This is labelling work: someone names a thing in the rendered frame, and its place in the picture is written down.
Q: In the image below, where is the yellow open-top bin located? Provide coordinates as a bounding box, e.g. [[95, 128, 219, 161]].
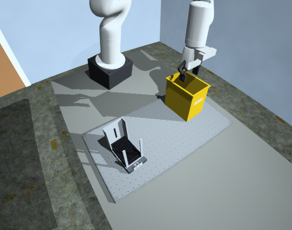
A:
[[165, 72, 210, 122]]

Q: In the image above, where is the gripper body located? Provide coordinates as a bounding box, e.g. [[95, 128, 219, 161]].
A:
[[180, 45, 201, 70]]

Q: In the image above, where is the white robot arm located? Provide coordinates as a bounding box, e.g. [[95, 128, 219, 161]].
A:
[[89, 0, 217, 69]]

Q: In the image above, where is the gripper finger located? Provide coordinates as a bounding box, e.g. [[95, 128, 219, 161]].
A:
[[177, 60, 188, 82], [192, 65, 200, 75]]

